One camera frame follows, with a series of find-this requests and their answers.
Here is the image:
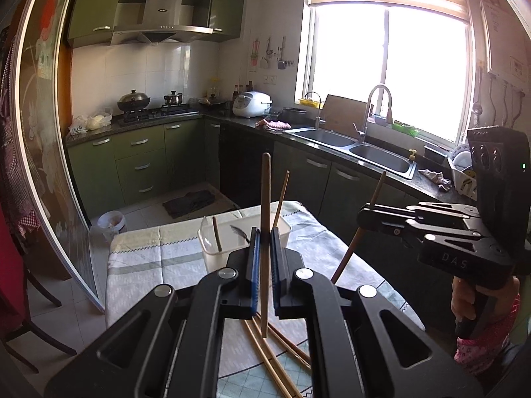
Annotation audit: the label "white plastic utensil holder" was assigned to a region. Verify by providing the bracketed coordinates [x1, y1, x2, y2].
[197, 213, 293, 275]

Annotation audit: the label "light wooden chopstick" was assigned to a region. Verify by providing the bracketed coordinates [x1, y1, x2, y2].
[241, 320, 292, 398]
[211, 216, 222, 252]
[272, 170, 291, 229]
[248, 320, 303, 398]

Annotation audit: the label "dark-tipped wooden chopstick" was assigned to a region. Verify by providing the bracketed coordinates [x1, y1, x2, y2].
[245, 315, 311, 373]
[331, 171, 387, 284]
[268, 318, 311, 365]
[260, 153, 271, 340]

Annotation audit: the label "black plastic fork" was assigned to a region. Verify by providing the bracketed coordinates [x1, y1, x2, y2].
[230, 225, 250, 243]

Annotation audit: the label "person's right hand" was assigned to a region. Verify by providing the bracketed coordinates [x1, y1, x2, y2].
[451, 276, 520, 340]

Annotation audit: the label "dark lower cabinets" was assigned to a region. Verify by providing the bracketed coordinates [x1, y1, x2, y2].
[204, 119, 455, 332]

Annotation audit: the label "dark floor mat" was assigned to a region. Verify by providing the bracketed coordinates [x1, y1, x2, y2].
[162, 190, 216, 218]

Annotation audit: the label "white dish rack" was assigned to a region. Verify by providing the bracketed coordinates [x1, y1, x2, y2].
[447, 143, 477, 201]

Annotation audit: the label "pink cloth on counter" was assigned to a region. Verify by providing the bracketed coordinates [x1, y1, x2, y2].
[255, 119, 292, 132]

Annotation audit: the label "pink right sleeve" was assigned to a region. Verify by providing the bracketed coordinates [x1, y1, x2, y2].
[454, 294, 520, 375]

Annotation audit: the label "patterned light tablecloth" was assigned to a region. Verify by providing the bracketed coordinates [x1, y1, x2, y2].
[103, 201, 424, 397]

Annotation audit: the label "dark pot by sink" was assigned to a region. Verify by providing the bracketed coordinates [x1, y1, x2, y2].
[279, 107, 311, 126]

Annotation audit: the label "double stainless sink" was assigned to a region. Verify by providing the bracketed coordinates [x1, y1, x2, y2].
[284, 128, 417, 180]

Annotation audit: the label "small chrome faucet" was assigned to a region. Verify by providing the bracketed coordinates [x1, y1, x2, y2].
[303, 91, 327, 130]

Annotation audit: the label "white rice cooker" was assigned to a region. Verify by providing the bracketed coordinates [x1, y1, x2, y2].
[232, 91, 273, 119]

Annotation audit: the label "green sponge holder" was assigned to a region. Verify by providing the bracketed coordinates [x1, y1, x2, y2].
[392, 121, 419, 138]

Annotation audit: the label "black frying pan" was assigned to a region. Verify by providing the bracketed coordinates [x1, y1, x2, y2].
[198, 96, 227, 110]

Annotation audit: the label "yellow sponge basket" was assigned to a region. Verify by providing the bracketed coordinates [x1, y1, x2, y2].
[299, 98, 321, 109]

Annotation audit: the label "white trash bin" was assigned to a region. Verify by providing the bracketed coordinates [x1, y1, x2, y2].
[97, 210, 126, 233]

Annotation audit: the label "tall chrome faucet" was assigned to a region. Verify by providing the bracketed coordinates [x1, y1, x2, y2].
[353, 84, 393, 144]

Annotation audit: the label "wooden cutting board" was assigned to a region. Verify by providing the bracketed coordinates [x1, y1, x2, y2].
[320, 95, 366, 139]

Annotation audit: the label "gas stove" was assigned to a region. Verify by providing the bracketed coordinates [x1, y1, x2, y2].
[118, 104, 199, 126]

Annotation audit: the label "small steel pot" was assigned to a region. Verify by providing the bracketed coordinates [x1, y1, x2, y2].
[164, 90, 183, 107]

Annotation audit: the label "green lower cabinets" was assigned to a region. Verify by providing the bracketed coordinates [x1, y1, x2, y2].
[66, 116, 207, 218]

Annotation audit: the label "hanging ladle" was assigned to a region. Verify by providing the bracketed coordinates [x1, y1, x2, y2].
[277, 36, 288, 70]

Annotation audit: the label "black wok with lid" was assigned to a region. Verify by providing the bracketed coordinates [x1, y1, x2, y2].
[117, 89, 150, 112]

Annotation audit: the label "plastic bag with food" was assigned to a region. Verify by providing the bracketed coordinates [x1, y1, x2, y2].
[68, 111, 113, 136]

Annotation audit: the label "glass sliding door with flowers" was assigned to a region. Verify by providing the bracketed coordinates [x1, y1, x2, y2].
[10, 0, 105, 311]

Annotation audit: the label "hanging checkered apron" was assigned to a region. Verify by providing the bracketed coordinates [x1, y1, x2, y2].
[1, 27, 40, 239]

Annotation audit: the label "red upholstered chair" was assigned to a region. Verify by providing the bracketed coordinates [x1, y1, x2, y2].
[0, 215, 77, 374]

